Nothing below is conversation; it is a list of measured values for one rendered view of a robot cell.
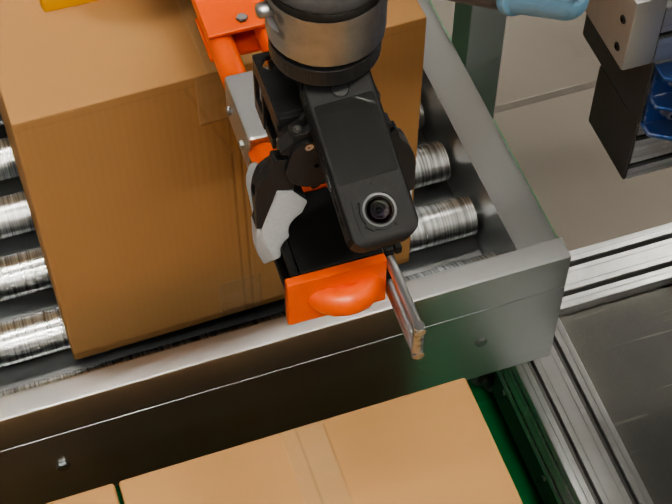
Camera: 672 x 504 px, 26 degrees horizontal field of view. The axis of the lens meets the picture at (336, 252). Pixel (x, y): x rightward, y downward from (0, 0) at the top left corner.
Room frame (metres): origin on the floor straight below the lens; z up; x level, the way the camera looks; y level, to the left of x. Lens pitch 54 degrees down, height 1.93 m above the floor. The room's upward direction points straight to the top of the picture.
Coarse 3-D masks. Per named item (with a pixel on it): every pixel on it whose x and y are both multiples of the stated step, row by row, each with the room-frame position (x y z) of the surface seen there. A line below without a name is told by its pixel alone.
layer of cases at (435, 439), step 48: (288, 432) 0.76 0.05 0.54; (336, 432) 0.76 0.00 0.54; (384, 432) 0.76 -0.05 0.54; (432, 432) 0.76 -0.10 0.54; (480, 432) 0.76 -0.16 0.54; (144, 480) 0.71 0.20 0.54; (192, 480) 0.71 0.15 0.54; (240, 480) 0.71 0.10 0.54; (288, 480) 0.71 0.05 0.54; (336, 480) 0.71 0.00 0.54; (384, 480) 0.71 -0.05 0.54; (432, 480) 0.71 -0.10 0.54; (480, 480) 0.71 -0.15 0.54
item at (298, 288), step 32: (320, 192) 0.65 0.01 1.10; (320, 224) 0.62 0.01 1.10; (288, 256) 0.60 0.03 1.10; (320, 256) 0.60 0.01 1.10; (352, 256) 0.60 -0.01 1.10; (384, 256) 0.60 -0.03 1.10; (288, 288) 0.57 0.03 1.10; (320, 288) 0.58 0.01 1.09; (384, 288) 0.59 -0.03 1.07; (288, 320) 0.57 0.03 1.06
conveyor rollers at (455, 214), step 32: (0, 160) 1.14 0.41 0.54; (416, 160) 1.14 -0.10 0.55; (448, 160) 1.14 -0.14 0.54; (0, 224) 1.05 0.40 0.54; (32, 224) 1.06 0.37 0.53; (448, 224) 1.05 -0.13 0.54; (32, 256) 0.99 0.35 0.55; (480, 256) 1.00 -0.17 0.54; (0, 288) 0.96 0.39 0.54; (32, 288) 0.96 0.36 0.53; (32, 320) 0.90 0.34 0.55; (256, 320) 0.91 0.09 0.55; (0, 352) 0.87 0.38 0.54; (32, 352) 0.87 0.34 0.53; (32, 384) 0.82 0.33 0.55
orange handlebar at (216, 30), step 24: (192, 0) 0.87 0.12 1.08; (216, 0) 0.86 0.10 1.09; (240, 0) 0.86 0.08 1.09; (216, 24) 0.83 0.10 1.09; (240, 24) 0.83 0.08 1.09; (264, 24) 0.83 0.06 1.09; (216, 48) 0.81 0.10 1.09; (240, 48) 0.83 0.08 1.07; (264, 48) 0.81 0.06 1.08; (240, 72) 0.78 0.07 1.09; (264, 144) 0.71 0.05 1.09; (336, 288) 0.58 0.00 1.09; (360, 288) 0.58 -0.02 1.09; (336, 312) 0.56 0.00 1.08
